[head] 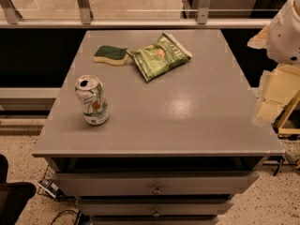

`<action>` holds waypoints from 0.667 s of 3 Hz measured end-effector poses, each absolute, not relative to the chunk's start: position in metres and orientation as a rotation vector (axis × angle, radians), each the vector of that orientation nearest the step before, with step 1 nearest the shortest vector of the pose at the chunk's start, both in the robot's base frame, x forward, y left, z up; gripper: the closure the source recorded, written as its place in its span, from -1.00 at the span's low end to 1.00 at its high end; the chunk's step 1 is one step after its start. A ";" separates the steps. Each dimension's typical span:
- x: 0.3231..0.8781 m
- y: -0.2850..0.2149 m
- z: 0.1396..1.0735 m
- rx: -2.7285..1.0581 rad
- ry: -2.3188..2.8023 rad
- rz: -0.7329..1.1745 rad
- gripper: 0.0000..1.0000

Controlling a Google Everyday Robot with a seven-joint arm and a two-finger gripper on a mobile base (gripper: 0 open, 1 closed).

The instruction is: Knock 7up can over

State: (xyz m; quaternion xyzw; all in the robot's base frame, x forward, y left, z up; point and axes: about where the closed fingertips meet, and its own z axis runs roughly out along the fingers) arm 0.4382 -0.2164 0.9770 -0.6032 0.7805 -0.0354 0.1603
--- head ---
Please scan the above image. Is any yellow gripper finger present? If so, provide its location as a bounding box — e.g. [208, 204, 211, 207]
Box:
[253, 64, 300, 125]
[247, 25, 269, 50]

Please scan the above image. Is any white green 7up can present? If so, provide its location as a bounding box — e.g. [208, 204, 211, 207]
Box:
[75, 75, 109, 126]

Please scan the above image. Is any green chip bag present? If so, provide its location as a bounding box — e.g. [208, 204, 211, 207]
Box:
[127, 33, 192, 83]

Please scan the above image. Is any top grey drawer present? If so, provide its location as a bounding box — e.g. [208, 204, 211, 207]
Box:
[52, 172, 259, 197]

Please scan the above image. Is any grey drawer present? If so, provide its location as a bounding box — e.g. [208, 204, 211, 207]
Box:
[52, 172, 259, 197]
[92, 217, 218, 225]
[77, 199, 233, 217]

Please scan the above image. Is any grey drawer cabinet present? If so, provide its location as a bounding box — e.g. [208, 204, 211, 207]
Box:
[31, 29, 286, 225]

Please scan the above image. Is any green yellow sponge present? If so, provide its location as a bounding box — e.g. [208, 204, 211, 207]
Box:
[94, 45, 128, 66]

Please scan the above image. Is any middle grey drawer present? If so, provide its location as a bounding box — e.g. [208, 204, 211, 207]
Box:
[77, 199, 233, 217]

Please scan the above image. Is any bottom grey drawer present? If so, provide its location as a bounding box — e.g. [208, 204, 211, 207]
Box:
[92, 217, 218, 225]

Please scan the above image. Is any small box on floor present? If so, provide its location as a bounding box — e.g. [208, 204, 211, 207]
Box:
[38, 179, 59, 198]

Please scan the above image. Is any black chair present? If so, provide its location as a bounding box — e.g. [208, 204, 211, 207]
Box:
[0, 155, 37, 225]

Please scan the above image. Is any black floor cable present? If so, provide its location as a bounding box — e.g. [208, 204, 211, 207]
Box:
[49, 208, 83, 225]

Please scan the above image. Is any metal railing frame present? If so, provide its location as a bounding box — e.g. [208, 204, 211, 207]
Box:
[0, 0, 280, 28]

